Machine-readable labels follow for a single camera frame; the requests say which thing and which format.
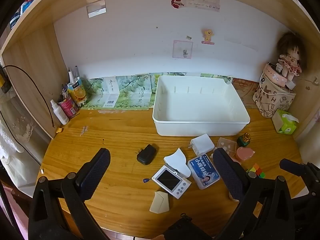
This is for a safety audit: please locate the colourful puzzle cube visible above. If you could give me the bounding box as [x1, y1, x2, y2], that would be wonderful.
[246, 163, 266, 179]

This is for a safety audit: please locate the grape print carton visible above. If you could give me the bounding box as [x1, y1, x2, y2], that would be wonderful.
[79, 75, 153, 110]

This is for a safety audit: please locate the white power adapter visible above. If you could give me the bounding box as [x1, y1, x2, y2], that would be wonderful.
[188, 134, 215, 157]

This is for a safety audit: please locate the white lace cloth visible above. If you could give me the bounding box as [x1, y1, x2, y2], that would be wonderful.
[0, 90, 35, 188]

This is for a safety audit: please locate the pink square sticker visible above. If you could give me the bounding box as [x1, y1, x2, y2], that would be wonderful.
[173, 40, 194, 59]

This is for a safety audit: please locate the patterned fabric bag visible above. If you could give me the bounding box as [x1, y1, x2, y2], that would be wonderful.
[252, 70, 297, 118]

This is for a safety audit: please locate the clear wall holder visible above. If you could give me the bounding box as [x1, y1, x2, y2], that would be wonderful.
[86, 0, 107, 18]

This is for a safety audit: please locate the yellow pony sticker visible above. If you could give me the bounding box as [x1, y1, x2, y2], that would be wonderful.
[201, 28, 215, 45]

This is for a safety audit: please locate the taped paper note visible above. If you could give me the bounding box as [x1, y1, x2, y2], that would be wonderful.
[171, 0, 221, 12]

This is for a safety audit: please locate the cream envelope-shaped holder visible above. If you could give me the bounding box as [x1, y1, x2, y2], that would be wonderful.
[149, 191, 171, 214]

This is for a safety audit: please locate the orange juice carton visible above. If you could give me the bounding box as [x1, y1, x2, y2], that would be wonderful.
[67, 78, 88, 107]

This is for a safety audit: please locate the pink can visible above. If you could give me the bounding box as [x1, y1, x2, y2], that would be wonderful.
[57, 96, 79, 118]

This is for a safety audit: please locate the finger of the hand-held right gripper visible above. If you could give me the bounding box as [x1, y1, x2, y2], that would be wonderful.
[279, 158, 310, 178]

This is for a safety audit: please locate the white digital screen device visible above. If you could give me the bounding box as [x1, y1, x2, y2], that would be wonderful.
[143, 165, 192, 200]

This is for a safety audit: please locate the black fabric bag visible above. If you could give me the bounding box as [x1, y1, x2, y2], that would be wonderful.
[160, 212, 213, 240]

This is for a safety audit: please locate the white plastic bin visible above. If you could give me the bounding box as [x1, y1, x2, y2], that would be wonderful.
[152, 75, 251, 137]

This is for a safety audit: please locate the green perfume bottle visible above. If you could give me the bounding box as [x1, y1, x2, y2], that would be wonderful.
[237, 133, 251, 147]

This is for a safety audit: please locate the bundle of pens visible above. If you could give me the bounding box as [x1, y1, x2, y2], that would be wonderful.
[61, 65, 81, 98]

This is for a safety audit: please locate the row of books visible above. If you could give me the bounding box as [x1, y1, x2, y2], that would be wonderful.
[9, 0, 55, 29]

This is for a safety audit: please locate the clear plastic square box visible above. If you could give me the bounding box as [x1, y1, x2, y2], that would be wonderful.
[216, 137, 238, 158]

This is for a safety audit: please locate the black cable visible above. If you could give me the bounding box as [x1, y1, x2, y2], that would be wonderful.
[2, 65, 56, 128]

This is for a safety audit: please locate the white curved plastic piece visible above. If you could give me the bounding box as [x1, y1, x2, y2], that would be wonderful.
[164, 148, 192, 178]

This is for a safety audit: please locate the green tissue pack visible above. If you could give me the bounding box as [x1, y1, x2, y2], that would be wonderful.
[271, 109, 300, 134]

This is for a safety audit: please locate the white spray bottle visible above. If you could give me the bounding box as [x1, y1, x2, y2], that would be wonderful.
[50, 99, 70, 125]

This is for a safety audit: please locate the blue white rectangular box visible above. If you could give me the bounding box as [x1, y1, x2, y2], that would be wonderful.
[188, 153, 222, 190]

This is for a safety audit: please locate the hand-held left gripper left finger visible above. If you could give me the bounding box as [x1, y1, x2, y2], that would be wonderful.
[28, 148, 111, 240]

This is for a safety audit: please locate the rag doll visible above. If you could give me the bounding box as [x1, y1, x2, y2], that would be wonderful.
[275, 32, 307, 82]

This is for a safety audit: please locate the pink round box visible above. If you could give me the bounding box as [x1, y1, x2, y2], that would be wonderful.
[264, 62, 288, 87]

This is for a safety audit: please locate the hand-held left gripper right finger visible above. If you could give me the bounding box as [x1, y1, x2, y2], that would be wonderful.
[213, 148, 298, 240]

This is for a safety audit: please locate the yellow black device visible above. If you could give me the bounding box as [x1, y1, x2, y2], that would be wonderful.
[0, 72, 12, 93]

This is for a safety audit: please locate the brown patterned board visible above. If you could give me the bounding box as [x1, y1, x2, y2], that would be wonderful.
[231, 78, 261, 109]

